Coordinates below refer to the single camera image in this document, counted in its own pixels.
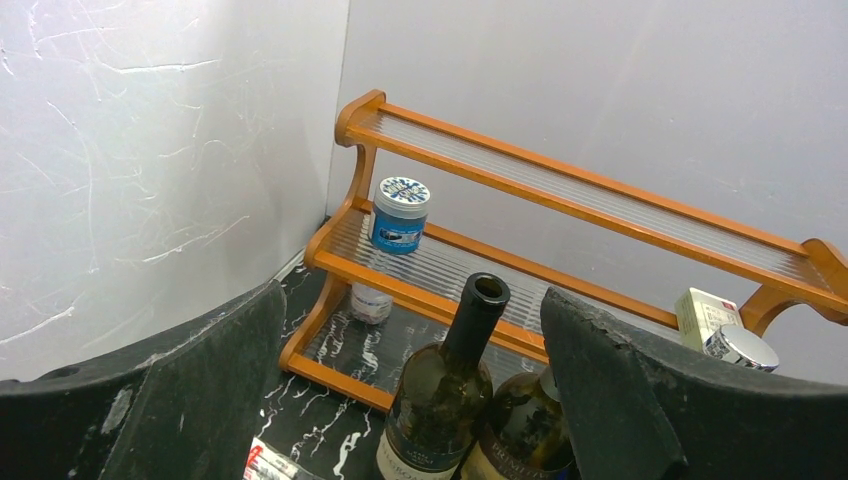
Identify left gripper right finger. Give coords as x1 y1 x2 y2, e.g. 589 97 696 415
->
540 287 847 479

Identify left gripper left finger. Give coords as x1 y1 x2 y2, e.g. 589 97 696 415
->
1 280 287 479

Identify green wine bottle silver cap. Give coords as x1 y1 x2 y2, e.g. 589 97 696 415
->
456 367 579 480

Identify blue clear glass bottle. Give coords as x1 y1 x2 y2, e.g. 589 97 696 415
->
703 324 780 372

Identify green wine bottle black neck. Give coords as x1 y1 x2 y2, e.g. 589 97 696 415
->
373 272 511 479

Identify orange wooden shelf rack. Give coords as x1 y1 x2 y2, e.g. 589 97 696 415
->
279 90 847 410

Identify pack of coloured markers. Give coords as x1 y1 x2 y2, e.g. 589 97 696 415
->
242 437 319 480

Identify small white box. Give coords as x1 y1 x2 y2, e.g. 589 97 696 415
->
675 288 743 352

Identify small white container under shelf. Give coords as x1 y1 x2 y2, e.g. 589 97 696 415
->
350 283 393 325

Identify blue lidded jar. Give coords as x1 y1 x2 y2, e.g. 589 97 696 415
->
368 176 431 255

